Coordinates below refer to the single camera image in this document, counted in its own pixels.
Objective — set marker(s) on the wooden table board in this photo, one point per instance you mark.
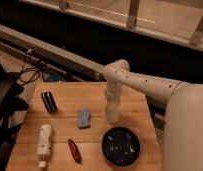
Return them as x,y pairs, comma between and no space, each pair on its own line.
70,97

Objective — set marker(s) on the blue sponge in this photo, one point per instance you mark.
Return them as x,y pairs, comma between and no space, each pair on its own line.
84,115

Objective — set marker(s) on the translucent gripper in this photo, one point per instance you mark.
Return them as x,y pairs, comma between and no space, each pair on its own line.
113,99

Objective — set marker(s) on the dark blue plate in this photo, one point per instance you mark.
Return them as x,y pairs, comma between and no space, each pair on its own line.
120,146

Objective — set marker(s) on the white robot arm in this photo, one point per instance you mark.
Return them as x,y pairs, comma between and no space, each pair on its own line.
183,129

